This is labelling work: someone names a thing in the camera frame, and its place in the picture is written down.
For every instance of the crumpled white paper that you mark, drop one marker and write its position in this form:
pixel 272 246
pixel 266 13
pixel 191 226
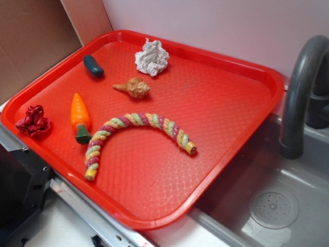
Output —
pixel 153 59

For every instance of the crumpled red paper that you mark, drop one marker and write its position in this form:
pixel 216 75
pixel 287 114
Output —
pixel 34 124

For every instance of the red plastic tray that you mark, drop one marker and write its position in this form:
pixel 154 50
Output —
pixel 145 180

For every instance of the tan conch seashell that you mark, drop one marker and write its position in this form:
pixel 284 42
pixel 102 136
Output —
pixel 135 87

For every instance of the orange toy carrot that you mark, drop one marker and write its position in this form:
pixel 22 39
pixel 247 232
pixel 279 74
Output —
pixel 80 119

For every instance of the dark green toy pickle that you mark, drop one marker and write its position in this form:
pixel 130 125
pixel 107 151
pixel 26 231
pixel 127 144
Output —
pixel 92 66

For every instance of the grey plastic sink basin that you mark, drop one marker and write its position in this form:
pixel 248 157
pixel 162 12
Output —
pixel 263 199

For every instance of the grey toy faucet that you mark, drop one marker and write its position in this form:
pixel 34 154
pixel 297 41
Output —
pixel 306 101

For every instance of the brown cardboard panel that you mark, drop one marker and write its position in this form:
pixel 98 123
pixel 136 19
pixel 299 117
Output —
pixel 37 35

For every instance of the multicolour twisted rope toy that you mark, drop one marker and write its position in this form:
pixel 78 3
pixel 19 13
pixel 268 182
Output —
pixel 170 128

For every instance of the black metal bracket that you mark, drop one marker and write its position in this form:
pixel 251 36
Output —
pixel 25 179

